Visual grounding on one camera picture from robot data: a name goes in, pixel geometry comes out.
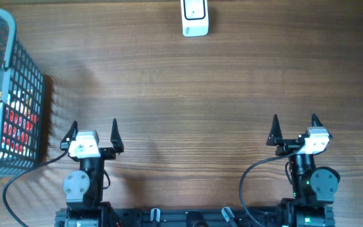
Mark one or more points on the white barcode scanner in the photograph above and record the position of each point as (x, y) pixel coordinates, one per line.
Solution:
(194, 17)

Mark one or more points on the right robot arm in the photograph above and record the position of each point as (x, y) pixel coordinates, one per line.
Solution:
(313, 187)

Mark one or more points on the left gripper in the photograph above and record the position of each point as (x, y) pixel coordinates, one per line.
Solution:
(108, 154)

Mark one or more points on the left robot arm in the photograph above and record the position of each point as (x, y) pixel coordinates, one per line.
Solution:
(84, 187)

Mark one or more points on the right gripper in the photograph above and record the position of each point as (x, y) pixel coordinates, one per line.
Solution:
(275, 138)

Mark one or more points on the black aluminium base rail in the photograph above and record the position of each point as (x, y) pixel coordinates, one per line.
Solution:
(261, 216)

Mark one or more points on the grey plastic shopping basket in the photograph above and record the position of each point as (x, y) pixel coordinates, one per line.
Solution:
(22, 89)

